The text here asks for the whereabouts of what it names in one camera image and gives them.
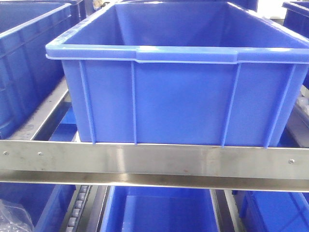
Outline blue crate upper shelf right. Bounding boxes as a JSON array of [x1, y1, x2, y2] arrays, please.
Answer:
[[281, 0, 309, 89]]

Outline blue crate upper shelf left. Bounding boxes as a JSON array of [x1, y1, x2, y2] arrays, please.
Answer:
[[0, 1, 71, 139]]

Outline blue crate lower right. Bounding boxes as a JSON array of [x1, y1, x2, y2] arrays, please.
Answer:
[[232, 190, 309, 232]]

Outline blue crate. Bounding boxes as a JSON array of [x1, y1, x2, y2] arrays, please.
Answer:
[[100, 186, 218, 232], [232, 190, 309, 232], [0, 183, 76, 232]]

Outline clear plastic bag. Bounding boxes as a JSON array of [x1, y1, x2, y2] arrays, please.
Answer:
[[0, 199, 34, 232]]

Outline blue crate upper shelf centre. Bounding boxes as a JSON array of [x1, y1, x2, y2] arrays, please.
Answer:
[[46, 1, 309, 147]]

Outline blue crate shelf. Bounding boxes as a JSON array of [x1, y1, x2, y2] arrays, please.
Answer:
[[0, 1, 71, 139], [281, 0, 309, 89], [46, 1, 309, 147]]

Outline upper stainless shelf rail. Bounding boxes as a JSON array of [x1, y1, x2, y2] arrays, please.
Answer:
[[0, 140, 309, 192]]

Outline blue crate lower left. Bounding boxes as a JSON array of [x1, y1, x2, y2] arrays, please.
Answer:
[[0, 183, 76, 232]]

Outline blue crate lower centre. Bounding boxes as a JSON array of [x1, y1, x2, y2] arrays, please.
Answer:
[[100, 186, 218, 232]]

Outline roller conveyor track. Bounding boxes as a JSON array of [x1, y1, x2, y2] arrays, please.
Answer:
[[64, 185, 91, 232]]

